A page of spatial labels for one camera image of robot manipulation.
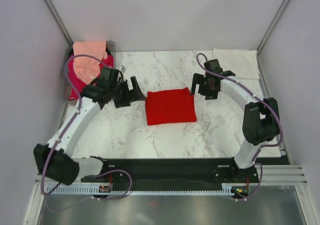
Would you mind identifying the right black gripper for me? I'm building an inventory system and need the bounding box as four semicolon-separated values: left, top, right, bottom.
189;73;219;100

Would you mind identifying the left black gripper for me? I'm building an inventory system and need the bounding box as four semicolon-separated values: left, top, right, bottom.
109;77;146;109

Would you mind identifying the red t shirt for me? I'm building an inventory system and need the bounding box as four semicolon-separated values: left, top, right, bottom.
145;87;197;126

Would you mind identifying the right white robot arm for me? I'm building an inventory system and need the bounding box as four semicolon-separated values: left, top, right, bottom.
190;53;284;182

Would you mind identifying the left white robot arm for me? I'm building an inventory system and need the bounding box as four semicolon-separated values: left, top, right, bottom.
33;67;146;185

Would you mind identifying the folded white t shirt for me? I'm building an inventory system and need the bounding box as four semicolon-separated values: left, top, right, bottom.
212;48;260;80

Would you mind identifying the peach t shirt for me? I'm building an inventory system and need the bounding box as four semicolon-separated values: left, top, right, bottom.
72;41;108;84

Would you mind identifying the grey plastic bin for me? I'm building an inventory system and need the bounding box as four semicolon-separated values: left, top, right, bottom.
59;40;117;104

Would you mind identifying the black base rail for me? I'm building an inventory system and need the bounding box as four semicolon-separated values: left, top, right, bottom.
81;158;259;191

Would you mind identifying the white slotted cable duct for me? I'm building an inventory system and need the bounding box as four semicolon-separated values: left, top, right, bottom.
44;183;243;196

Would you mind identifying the left aluminium frame post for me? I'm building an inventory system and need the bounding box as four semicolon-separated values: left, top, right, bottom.
43;0;73;46

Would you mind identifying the aluminium frame post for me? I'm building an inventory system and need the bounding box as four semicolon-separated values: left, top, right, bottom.
257;0;291;56
43;0;73;46

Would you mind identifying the right aluminium frame post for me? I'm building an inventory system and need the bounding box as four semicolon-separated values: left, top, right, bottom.
257;0;291;56

